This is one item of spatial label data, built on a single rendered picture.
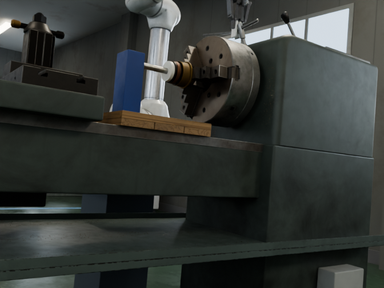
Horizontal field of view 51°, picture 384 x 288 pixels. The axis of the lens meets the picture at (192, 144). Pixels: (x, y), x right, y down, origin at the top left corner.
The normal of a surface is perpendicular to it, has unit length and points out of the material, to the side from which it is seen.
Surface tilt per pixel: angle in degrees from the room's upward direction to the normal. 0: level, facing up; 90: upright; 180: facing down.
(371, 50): 90
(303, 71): 90
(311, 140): 90
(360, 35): 90
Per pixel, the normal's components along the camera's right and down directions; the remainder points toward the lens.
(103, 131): 0.58, 0.01
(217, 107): -0.81, -0.09
